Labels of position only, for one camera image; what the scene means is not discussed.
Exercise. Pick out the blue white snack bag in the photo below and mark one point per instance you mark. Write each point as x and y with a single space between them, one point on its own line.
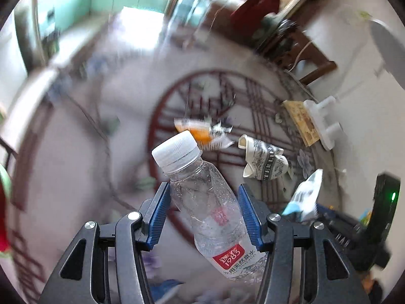
303 202

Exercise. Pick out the wooden chair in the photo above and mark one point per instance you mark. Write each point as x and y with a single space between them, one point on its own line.
289 46

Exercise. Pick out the green red trash bin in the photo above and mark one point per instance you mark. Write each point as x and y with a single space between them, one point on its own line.
6 190

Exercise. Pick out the crushed white printed carton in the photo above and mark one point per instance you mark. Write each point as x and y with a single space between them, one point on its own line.
264 161

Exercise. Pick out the red hanging clothes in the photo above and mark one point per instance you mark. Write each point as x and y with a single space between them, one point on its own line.
247 18

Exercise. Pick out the clear plastic water bottle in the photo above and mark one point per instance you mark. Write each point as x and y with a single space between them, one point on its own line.
204 197

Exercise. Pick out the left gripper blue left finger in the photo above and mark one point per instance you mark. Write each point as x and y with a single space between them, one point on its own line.
156 214

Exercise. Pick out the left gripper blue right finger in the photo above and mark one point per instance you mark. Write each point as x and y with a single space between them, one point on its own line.
250 212

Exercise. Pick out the white desk lamp base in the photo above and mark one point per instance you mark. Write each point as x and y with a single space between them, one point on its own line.
328 132

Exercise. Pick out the orange snack wrapper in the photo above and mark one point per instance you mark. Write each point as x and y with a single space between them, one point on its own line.
208 137

